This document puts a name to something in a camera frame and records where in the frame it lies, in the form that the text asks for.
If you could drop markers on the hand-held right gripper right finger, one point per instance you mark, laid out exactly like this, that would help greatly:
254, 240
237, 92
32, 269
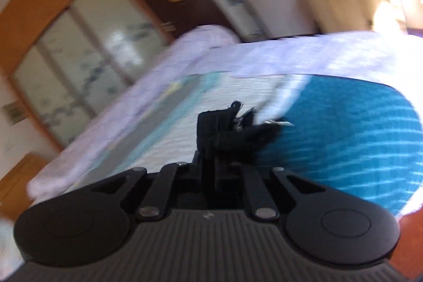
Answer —
220, 169

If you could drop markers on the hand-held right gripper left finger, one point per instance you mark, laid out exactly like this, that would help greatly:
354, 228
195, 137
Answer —
199, 166

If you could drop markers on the black pants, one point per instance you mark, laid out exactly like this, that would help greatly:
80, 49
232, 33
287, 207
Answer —
228, 133

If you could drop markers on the white and teal bedsheet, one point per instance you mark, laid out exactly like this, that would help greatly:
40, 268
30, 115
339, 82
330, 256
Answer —
185, 116

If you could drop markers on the white quilt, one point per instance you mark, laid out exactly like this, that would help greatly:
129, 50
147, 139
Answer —
271, 54

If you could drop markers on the teal striped bed mat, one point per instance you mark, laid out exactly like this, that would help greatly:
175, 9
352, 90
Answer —
350, 136

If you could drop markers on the wooden frosted sliding door wardrobe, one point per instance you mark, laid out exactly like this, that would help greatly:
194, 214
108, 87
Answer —
86, 47

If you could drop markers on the wooden nightstand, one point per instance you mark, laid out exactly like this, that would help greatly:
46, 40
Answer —
19, 183

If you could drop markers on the wall switch panel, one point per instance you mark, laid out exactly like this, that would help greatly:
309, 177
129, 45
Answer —
13, 113

